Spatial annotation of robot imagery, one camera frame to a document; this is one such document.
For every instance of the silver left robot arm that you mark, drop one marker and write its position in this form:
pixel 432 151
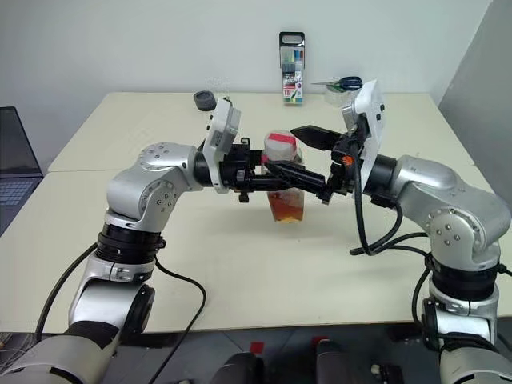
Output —
pixel 160 176

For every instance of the grey partition panel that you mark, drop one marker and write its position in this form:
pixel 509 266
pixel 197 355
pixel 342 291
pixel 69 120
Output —
pixel 488 80

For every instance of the dark laptop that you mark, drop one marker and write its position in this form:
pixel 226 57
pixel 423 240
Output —
pixel 16 160

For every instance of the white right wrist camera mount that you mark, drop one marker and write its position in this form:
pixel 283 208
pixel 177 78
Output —
pixel 370 120

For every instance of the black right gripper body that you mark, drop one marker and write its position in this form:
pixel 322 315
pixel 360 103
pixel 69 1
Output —
pixel 344 172

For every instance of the marker pen pack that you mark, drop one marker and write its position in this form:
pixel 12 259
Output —
pixel 292 80

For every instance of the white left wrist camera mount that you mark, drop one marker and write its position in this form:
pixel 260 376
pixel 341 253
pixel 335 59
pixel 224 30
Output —
pixel 220 136

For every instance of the black round holder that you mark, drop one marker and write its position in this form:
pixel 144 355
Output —
pixel 205 102

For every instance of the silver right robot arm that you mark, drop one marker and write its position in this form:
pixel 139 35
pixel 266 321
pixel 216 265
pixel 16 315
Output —
pixel 440 188

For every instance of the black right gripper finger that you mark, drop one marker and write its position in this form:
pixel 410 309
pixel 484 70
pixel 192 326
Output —
pixel 304 178
pixel 318 138

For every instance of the dark rounded shape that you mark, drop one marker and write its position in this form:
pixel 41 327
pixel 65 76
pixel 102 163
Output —
pixel 240 368
pixel 338 364

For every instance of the clear plastic drink bottle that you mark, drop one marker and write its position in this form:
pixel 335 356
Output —
pixel 290 208

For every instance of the white tape roll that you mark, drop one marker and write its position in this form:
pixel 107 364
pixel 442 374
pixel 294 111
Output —
pixel 334 96

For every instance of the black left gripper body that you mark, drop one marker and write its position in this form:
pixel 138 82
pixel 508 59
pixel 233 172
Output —
pixel 240 168

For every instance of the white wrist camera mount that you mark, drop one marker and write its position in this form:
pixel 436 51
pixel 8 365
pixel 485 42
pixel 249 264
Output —
pixel 370 120
pixel 220 136

